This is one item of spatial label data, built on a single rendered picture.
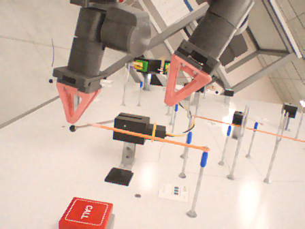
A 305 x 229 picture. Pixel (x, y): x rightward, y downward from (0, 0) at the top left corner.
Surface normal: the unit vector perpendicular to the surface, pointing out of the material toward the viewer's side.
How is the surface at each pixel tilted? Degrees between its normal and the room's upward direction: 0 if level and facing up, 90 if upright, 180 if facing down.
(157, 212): 50
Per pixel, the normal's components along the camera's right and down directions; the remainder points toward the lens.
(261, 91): -0.12, 0.15
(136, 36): 0.85, 0.37
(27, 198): 0.13, -0.95
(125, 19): -0.51, 0.37
